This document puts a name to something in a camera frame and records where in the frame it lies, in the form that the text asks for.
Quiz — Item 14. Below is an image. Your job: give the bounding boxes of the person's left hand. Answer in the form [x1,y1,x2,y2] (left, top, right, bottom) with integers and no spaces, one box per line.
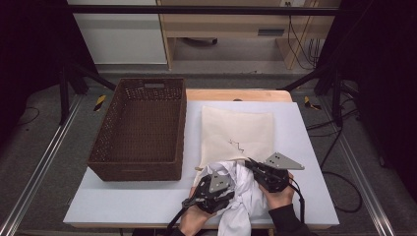
[178,187,217,236]

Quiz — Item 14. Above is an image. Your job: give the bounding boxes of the light wooden table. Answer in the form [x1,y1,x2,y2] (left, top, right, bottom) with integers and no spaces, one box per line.
[185,88,293,103]

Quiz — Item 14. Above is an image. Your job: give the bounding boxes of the yellow black tape piece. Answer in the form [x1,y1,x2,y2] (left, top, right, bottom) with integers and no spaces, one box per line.
[303,95,323,111]
[93,94,108,113]

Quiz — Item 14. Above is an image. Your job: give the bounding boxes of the thin black floor cable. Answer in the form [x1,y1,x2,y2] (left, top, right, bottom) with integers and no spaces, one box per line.
[16,106,41,128]

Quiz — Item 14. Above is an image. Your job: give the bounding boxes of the light wooden desk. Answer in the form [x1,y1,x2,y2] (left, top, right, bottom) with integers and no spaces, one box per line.
[156,0,342,71]

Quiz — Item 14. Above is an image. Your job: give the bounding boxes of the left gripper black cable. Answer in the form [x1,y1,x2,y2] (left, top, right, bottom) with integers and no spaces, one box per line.
[165,198,199,236]

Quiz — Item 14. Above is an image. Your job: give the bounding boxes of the dark chair base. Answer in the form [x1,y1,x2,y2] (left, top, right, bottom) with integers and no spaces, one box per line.
[181,36,218,46]

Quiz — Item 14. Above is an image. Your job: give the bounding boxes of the white cabinet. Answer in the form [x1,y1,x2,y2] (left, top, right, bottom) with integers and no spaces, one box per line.
[67,0,168,66]

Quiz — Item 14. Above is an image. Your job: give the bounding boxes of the brown woven basket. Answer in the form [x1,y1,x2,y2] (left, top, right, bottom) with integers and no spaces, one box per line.
[87,77,188,182]

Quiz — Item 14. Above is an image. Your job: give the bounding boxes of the black horizontal bar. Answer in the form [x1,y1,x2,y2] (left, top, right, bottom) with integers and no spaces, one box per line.
[67,4,342,17]

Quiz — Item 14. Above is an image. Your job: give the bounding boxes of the black metal stand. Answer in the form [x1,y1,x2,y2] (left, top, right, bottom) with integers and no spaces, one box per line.
[58,61,118,126]
[278,62,346,128]

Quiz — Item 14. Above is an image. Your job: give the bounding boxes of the person's right hand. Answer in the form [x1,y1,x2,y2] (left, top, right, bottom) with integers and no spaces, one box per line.
[258,172,296,210]

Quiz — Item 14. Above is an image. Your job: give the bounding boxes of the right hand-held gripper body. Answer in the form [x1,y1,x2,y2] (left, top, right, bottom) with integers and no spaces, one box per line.
[254,151,305,194]

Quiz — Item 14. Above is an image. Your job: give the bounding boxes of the black cables at desk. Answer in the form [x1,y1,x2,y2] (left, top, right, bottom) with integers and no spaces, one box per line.
[285,1,322,71]

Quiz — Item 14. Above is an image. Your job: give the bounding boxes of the white shirt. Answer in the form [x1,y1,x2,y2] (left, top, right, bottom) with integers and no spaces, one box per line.
[193,159,273,236]

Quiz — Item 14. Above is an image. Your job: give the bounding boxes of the aluminium floor rail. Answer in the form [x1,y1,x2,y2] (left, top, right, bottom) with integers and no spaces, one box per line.
[0,94,84,236]
[319,97,398,236]

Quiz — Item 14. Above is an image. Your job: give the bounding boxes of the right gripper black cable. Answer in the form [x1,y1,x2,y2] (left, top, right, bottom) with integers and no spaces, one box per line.
[287,181,307,224]

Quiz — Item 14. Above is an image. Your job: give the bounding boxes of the cream mesh laundry bag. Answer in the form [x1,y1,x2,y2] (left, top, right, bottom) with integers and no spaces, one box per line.
[195,105,275,173]

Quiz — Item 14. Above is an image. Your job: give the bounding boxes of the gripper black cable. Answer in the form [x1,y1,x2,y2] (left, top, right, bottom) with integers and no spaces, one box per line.
[165,198,199,236]
[287,181,307,224]

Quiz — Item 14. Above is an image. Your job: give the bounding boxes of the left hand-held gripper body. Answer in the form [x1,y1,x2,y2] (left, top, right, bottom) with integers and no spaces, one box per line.
[181,170,236,214]

